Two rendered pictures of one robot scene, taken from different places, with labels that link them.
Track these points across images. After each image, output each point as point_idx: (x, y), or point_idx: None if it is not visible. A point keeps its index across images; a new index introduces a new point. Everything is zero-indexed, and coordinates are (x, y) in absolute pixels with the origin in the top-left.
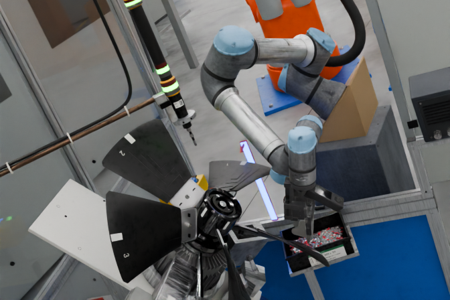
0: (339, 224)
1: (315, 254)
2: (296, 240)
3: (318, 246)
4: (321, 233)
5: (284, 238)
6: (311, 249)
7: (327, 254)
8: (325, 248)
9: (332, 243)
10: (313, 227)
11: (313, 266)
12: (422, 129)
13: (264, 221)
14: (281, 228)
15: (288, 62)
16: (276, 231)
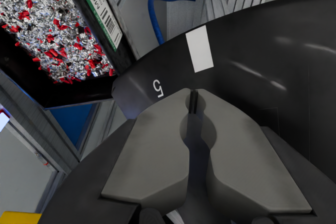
0: None
1: (304, 66)
2: (59, 76)
3: (91, 31)
4: (11, 24)
5: (52, 96)
6: (190, 66)
7: (95, 1)
8: (87, 10)
9: None
10: (176, 116)
11: (124, 30)
12: None
13: (17, 125)
14: (15, 96)
15: None
16: (23, 99)
